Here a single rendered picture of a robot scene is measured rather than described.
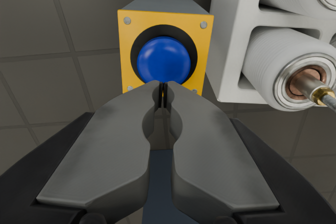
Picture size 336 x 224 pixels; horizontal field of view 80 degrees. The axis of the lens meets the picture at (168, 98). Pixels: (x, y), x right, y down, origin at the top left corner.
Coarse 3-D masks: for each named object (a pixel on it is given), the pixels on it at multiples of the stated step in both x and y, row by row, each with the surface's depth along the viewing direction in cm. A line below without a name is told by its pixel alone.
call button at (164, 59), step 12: (144, 48) 14; (156, 48) 14; (168, 48) 14; (180, 48) 14; (144, 60) 15; (156, 60) 15; (168, 60) 15; (180, 60) 15; (144, 72) 15; (156, 72) 15; (168, 72) 15; (180, 72) 15
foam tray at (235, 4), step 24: (216, 0) 38; (240, 0) 26; (216, 24) 37; (240, 24) 28; (264, 24) 28; (288, 24) 28; (312, 24) 28; (216, 48) 36; (240, 48) 30; (216, 72) 36; (240, 72) 39; (216, 96) 35; (240, 96) 34
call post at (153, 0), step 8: (136, 0) 20; (144, 0) 21; (152, 0) 21; (160, 0) 22; (168, 0) 22; (176, 0) 23; (184, 0) 23; (192, 0) 24; (128, 8) 15; (136, 8) 15; (144, 8) 16; (152, 8) 16; (160, 8) 16; (168, 8) 16; (176, 8) 17; (184, 8) 17; (192, 8) 17; (200, 8) 18
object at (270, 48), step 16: (256, 32) 31; (272, 32) 28; (288, 32) 27; (256, 48) 28; (272, 48) 25; (288, 48) 23; (304, 48) 23; (320, 48) 22; (256, 64) 27; (272, 64) 24; (256, 80) 27; (272, 80) 24; (272, 96) 26
